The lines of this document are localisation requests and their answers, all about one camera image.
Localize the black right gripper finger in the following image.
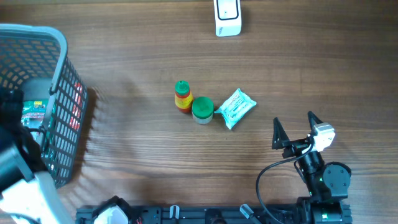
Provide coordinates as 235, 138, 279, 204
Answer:
272, 117, 290, 149
307, 111, 324, 136

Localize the teal wet wipes packet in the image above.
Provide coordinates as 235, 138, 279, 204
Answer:
215, 88, 257, 129

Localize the green lid white jar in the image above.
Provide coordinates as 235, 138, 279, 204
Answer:
192, 96, 214, 124

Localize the red yellow sauce bottle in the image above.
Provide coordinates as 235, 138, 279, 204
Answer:
175, 80, 193, 113

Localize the green 3M gloves packet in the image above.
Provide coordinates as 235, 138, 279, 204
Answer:
21, 100, 58, 178

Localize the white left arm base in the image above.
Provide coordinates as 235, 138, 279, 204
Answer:
93, 196, 134, 224

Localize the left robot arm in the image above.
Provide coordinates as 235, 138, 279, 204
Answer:
1, 88, 74, 223

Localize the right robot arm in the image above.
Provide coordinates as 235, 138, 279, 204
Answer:
272, 111, 353, 223

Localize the white barcode scanner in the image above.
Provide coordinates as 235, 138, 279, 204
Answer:
213, 0, 242, 37

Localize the grey plastic mesh basket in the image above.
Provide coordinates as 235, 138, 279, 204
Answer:
1, 24, 88, 189

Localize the black right camera cable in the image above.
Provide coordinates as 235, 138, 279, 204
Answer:
256, 143, 315, 224

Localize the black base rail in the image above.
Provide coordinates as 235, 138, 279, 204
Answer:
76, 203, 353, 224

